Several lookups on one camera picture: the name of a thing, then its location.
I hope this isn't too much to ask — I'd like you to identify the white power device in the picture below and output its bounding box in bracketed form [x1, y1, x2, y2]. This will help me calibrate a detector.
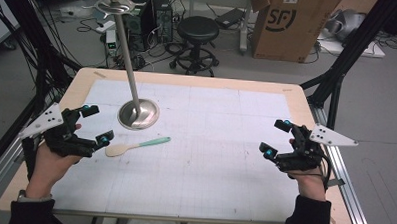
[104, 29, 119, 57]

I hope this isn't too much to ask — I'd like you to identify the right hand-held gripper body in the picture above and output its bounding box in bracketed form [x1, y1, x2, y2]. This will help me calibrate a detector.
[275, 123, 360, 176]

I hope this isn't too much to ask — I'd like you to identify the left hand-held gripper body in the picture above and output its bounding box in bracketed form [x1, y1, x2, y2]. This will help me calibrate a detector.
[18, 101, 100, 159]

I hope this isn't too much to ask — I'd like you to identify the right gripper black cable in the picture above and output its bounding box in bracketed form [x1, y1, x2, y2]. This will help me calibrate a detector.
[318, 151, 333, 193]

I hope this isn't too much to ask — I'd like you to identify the wooden spoon with green handle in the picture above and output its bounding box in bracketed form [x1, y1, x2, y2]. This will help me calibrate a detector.
[104, 134, 172, 160]

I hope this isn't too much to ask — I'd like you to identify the white stand post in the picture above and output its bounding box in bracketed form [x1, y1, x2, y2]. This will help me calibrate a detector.
[237, 0, 255, 57]

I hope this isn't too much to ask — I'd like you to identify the person's left hand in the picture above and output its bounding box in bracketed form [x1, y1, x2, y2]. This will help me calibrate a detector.
[24, 120, 85, 201]

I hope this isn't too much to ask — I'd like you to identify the black computer tower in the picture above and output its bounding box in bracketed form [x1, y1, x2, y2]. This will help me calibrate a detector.
[123, 0, 158, 53]
[152, 0, 175, 44]

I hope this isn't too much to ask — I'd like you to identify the white flat board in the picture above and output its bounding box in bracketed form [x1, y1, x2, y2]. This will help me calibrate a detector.
[316, 30, 387, 60]

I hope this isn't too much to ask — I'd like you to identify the grey plastic cover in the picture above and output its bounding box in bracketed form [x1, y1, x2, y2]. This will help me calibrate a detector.
[324, 7, 367, 44]

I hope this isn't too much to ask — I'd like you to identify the black flat device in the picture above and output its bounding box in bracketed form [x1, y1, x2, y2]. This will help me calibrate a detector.
[214, 7, 245, 30]

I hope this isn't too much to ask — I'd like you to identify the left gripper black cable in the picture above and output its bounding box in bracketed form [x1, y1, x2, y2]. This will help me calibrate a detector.
[19, 137, 40, 182]

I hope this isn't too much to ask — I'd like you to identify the white grid mat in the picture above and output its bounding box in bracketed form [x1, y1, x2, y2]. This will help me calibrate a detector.
[51, 77, 303, 224]

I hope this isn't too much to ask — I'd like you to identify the large cardboard box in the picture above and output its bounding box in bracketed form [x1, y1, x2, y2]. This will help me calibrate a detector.
[249, 0, 344, 65]

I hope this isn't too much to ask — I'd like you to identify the person's right hand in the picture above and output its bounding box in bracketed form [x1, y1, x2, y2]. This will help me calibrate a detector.
[285, 138, 330, 203]

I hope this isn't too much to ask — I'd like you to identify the aluminium rail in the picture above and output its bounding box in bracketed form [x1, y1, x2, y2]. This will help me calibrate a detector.
[0, 136, 26, 204]
[303, 104, 379, 224]

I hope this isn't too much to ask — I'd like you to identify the grey wrist watch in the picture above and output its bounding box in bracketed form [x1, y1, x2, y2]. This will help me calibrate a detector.
[16, 189, 55, 205]

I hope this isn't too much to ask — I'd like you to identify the black round stool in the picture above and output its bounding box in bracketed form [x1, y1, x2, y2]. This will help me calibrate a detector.
[169, 14, 222, 78]

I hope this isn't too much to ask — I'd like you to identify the white power strip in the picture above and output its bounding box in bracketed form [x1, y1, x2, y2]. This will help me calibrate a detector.
[95, 19, 117, 35]

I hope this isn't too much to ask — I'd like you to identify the metal utensil stand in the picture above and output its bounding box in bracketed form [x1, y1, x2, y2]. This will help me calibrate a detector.
[79, 0, 164, 132]

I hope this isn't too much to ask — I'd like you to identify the black metal frame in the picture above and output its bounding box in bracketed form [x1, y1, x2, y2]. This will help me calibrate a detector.
[0, 0, 85, 182]
[298, 0, 397, 133]

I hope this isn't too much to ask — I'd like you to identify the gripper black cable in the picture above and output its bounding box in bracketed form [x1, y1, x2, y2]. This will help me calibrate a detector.
[19, 137, 40, 182]
[318, 151, 333, 193]

